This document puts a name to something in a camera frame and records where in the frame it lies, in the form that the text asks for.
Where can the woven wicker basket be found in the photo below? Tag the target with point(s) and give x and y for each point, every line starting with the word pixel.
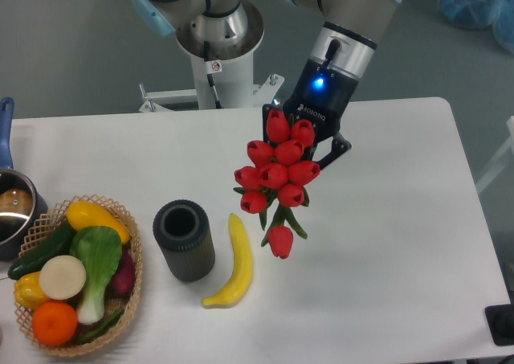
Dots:
pixel 122 297

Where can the yellow squash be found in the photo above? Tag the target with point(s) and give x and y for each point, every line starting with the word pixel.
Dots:
pixel 82 214

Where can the black device at edge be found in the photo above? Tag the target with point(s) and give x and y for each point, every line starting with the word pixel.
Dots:
pixel 500 323

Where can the green cucumber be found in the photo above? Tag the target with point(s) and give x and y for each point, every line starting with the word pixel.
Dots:
pixel 56 244

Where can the purple sweet potato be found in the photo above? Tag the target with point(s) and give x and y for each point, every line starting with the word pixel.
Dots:
pixel 123 281

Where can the orange fruit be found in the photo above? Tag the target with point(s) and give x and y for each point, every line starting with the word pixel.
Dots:
pixel 54 323

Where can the yellow banana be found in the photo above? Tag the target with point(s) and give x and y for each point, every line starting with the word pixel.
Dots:
pixel 240 279

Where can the blue plastic bag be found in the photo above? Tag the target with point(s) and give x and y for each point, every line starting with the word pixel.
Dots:
pixel 482 14

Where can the blue handled saucepan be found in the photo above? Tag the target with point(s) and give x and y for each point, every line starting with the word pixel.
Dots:
pixel 21 203

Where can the yellow bell pepper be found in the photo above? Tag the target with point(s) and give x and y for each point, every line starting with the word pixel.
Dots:
pixel 28 292

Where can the green bok choy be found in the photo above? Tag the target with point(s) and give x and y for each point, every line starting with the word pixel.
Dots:
pixel 99 249

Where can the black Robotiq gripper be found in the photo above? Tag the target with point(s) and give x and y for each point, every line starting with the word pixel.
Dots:
pixel 320 96

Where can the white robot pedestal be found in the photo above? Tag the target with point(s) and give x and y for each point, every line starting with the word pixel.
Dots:
pixel 217 84

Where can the white round radish slice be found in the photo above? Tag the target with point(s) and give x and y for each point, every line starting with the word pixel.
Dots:
pixel 62 277

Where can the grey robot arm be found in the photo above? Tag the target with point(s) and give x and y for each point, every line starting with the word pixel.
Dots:
pixel 221 36

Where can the green chili pepper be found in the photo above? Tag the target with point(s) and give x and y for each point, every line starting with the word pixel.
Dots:
pixel 101 328

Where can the red tulip bouquet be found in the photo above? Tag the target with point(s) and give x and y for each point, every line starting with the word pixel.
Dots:
pixel 275 181

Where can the dark grey ribbed vase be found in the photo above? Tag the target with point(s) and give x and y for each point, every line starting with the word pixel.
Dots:
pixel 182 231

